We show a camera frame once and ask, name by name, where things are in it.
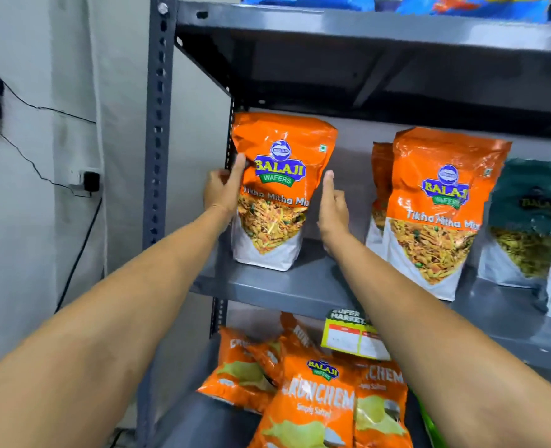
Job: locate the orange chips packet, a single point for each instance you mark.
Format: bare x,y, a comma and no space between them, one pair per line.
233,373
268,361
308,405
380,405
296,333

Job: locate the orange snack mix packet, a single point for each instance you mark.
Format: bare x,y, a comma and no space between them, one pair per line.
443,200
282,149
380,181

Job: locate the person's right thumb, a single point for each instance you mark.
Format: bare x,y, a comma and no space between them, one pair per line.
328,186

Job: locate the person's right hand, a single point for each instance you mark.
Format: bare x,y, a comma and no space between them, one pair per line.
333,219

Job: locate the grey metal shelf rack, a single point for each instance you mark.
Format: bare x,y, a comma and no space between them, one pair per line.
158,135

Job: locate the blue snack packet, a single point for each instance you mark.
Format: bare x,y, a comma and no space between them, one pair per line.
476,5
308,0

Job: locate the yellow shelf price label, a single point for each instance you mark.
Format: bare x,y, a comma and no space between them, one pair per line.
350,335

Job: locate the person's left thumb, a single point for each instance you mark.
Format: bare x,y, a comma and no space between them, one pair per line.
240,174

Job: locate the white wall socket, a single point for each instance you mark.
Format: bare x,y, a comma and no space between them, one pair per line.
77,178

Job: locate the person's left hand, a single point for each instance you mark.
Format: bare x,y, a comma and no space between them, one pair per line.
221,193

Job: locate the person's right forearm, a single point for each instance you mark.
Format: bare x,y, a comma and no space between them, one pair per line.
434,349

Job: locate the person's left forearm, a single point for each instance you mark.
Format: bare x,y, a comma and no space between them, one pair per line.
93,331

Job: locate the green snack packet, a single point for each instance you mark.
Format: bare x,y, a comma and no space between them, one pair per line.
431,429

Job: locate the black plug adapter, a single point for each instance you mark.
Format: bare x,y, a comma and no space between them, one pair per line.
91,181

